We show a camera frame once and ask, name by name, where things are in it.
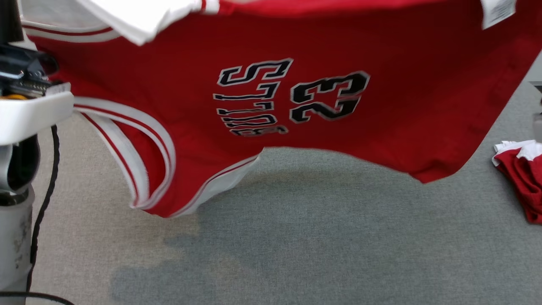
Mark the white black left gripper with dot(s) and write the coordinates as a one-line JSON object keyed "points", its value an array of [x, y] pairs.
{"points": [[29, 110]]}

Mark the red basketball jersey number 23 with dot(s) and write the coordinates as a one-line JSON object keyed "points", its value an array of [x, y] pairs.
{"points": [[381, 63]]}

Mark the red shorts with white stripes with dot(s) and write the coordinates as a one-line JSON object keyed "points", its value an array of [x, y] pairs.
{"points": [[525, 178]]}

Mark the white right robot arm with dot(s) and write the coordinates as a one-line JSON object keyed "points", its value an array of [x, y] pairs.
{"points": [[537, 127]]}

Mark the grey fabric sofa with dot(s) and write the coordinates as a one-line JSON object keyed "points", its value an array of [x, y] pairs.
{"points": [[317, 237]]}

